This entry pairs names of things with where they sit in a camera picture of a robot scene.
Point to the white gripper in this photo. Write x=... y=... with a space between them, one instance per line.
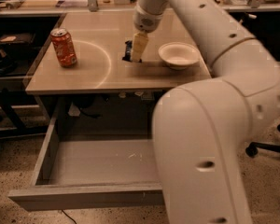
x=146 y=22

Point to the dark blue rxbar wrapper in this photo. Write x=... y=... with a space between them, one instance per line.
x=128 y=50

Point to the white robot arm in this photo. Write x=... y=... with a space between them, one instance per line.
x=241 y=99

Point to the open grey top drawer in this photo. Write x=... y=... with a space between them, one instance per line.
x=131 y=156

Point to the white bowl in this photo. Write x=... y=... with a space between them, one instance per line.
x=179 y=56

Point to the grey cabinet desk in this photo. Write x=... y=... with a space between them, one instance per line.
x=100 y=41

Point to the orange soda can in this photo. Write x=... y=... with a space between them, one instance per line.
x=64 y=47

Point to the black bag on shelf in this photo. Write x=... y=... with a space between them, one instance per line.
x=15 y=49

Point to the black office chair base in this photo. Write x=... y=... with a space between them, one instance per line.
x=271 y=144

